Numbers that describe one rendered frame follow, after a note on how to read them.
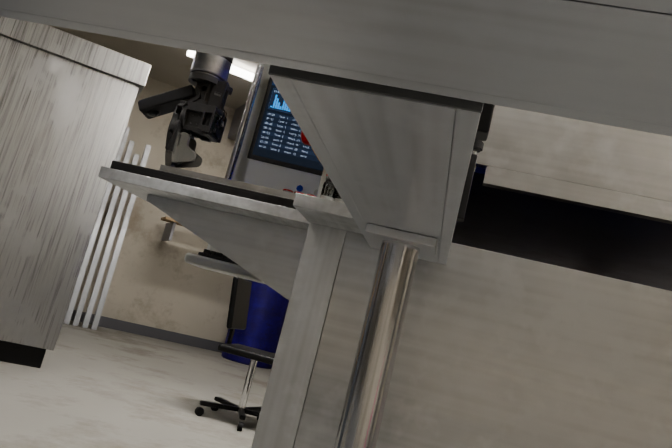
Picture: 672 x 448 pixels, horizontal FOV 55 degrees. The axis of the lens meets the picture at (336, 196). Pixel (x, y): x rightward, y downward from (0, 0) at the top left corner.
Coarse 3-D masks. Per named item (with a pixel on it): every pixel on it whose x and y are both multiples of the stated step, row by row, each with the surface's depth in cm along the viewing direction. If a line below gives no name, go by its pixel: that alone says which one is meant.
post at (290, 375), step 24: (312, 240) 105; (336, 240) 104; (312, 264) 104; (336, 264) 103; (312, 288) 103; (288, 312) 103; (312, 312) 102; (288, 336) 102; (312, 336) 101; (288, 360) 101; (312, 360) 100; (288, 384) 100; (264, 408) 100; (288, 408) 99; (264, 432) 99; (288, 432) 98
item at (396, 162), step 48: (288, 96) 40; (336, 96) 38; (384, 96) 36; (432, 96) 36; (336, 144) 48; (384, 144) 45; (432, 144) 42; (480, 144) 87; (384, 192) 60; (432, 192) 56
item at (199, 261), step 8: (192, 256) 187; (200, 256) 187; (192, 264) 190; (200, 264) 186; (208, 264) 186; (216, 264) 186; (224, 264) 186; (232, 264) 186; (224, 272) 189; (232, 272) 186; (240, 272) 185; (248, 272) 185; (256, 280) 188
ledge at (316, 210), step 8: (296, 200) 93; (304, 200) 92; (312, 200) 92; (320, 200) 92; (328, 200) 92; (296, 208) 94; (304, 208) 93; (312, 208) 92; (320, 208) 92; (328, 208) 92; (336, 208) 92; (344, 208) 91; (304, 216) 100; (312, 216) 98; (320, 216) 96; (328, 216) 94; (336, 216) 92; (344, 216) 91; (320, 224) 104; (328, 224) 102; (336, 224) 100; (344, 224) 98; (352, 224) 96; (360, 232) 102
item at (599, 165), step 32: (512, 128) 104; (544, 128) 104; (576, 128) 103; (608, 128) 102; (480, 160) 104; (512, 160) 103; (544, 160) 103; (576, 160) 102; (608, 160) 101; (640, 160) 100; (544, 192) 101; (576, 192) 101; (608, 192) 100; (640, 192) 99
